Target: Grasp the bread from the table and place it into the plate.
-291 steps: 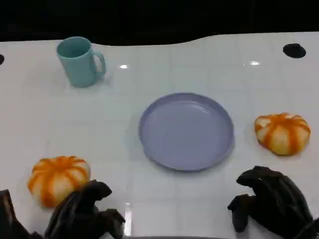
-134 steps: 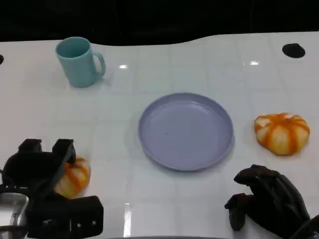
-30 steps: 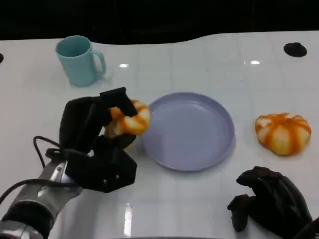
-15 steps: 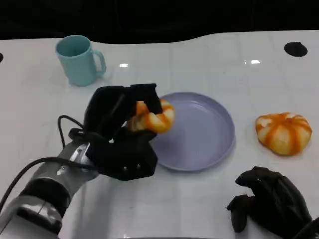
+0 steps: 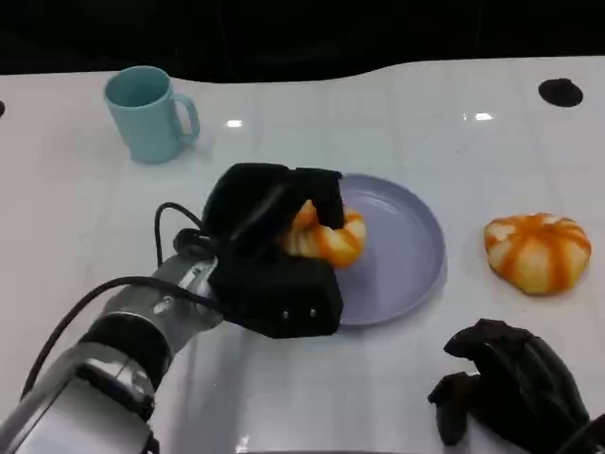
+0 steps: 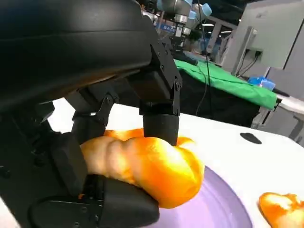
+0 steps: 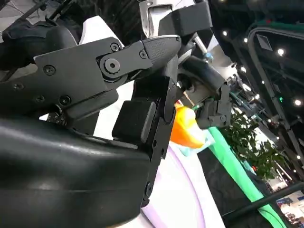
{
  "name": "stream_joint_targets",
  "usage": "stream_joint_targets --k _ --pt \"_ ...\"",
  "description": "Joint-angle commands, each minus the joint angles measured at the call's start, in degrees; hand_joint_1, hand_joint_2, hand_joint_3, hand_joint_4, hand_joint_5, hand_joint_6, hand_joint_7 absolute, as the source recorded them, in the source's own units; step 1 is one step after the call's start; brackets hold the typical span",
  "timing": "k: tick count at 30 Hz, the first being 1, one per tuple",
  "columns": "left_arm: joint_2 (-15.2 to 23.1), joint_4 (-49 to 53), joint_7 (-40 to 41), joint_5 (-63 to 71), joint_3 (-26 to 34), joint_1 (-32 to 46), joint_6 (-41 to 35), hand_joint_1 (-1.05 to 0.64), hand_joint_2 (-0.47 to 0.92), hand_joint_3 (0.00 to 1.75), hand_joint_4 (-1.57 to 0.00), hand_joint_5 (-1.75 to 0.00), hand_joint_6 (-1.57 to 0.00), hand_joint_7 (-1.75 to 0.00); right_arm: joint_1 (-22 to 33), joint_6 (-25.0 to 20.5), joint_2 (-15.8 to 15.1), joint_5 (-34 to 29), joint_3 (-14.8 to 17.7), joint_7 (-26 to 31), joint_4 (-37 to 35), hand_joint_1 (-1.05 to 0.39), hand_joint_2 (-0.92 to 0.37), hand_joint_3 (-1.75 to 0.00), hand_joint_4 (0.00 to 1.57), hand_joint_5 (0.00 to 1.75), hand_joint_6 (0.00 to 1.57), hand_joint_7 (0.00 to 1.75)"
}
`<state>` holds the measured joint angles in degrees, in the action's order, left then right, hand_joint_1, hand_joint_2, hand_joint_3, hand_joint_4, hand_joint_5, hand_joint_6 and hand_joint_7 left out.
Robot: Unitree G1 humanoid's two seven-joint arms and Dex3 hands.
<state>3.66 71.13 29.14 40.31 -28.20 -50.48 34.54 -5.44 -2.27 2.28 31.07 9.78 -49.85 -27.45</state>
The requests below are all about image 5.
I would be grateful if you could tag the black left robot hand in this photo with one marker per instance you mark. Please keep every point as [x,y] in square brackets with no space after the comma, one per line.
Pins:
[246,203]

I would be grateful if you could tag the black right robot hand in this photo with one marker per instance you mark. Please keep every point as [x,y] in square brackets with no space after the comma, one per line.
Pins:
[524,383]

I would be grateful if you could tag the orange and white toy bread roll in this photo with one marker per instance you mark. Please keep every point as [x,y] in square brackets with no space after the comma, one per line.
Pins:
[340,246]
[536,255]

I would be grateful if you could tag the pale green mug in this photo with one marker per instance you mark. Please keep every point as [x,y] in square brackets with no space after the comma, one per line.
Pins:
[142,123]

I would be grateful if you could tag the lilac plate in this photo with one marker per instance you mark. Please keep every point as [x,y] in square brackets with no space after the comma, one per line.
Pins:
[402,250]

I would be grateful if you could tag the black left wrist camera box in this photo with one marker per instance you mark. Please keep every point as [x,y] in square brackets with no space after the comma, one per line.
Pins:
[283,298]

